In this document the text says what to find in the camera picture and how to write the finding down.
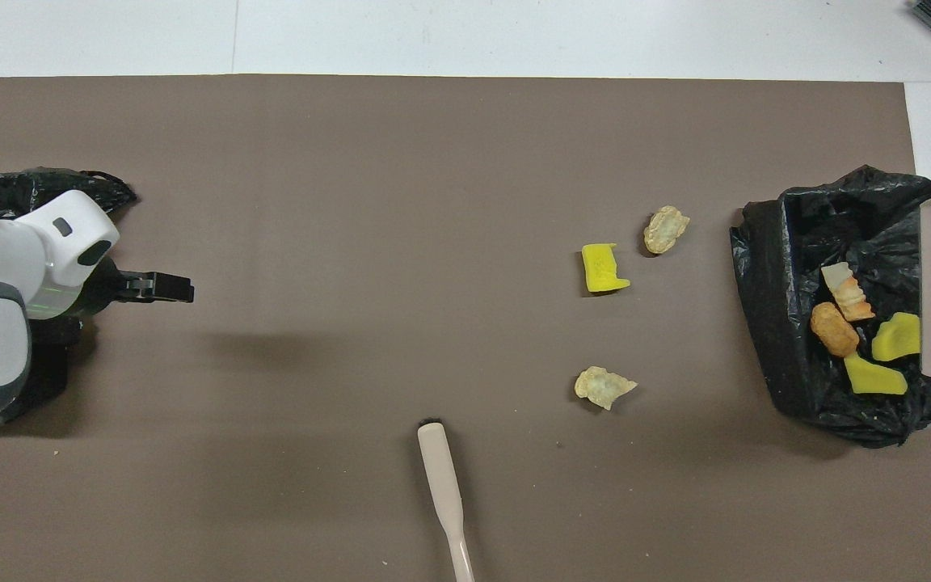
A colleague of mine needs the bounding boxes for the brown bread roll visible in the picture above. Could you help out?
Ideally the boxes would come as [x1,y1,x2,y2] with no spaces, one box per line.
[810,302,860,358]

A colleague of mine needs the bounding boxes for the notched yellow sponge block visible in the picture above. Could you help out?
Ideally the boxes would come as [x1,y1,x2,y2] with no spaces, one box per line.
[581,242,632,295]

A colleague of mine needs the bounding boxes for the white beige foam chunk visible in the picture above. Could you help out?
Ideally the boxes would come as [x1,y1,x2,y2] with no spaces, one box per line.
[820,262,876,323]

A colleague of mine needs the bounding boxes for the black bag lined bin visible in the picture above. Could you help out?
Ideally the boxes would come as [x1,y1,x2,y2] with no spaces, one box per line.
[729,165,931,449]
[0,167,139,428]

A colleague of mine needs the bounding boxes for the beige hand brush black bristles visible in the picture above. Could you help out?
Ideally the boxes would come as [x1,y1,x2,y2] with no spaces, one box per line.
[417,418,476,582]

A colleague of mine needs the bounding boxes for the chunky yellow sponge piece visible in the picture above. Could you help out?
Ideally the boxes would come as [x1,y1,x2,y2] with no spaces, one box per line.
[871,312,922,363]

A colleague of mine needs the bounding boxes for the beige paper ball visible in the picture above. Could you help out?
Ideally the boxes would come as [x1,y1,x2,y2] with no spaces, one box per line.
[644,205,691,255]
[575,366,638,411]

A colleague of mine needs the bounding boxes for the brown table mat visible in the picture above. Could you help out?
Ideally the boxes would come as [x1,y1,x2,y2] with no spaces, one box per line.
[0,74,931,582]

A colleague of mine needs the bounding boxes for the yellow sponge wedge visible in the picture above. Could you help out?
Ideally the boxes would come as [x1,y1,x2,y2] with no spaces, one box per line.
[844,352,909,396]

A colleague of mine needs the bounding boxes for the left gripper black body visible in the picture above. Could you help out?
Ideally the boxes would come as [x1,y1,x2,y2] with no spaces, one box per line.
[70,257,123,318]

